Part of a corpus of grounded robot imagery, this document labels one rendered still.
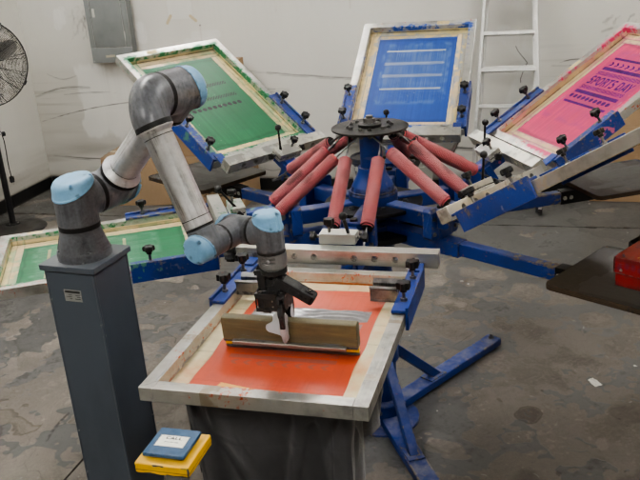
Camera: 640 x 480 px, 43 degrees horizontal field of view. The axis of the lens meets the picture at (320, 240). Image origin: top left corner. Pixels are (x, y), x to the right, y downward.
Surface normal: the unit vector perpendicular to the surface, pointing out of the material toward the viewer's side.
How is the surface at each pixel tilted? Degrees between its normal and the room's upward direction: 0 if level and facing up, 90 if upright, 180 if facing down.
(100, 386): 90
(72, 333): 90
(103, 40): 90
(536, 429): 0
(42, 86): 90
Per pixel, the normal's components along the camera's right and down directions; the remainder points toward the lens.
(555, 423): -0.07, -0.93
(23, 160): 0.96, 0.03
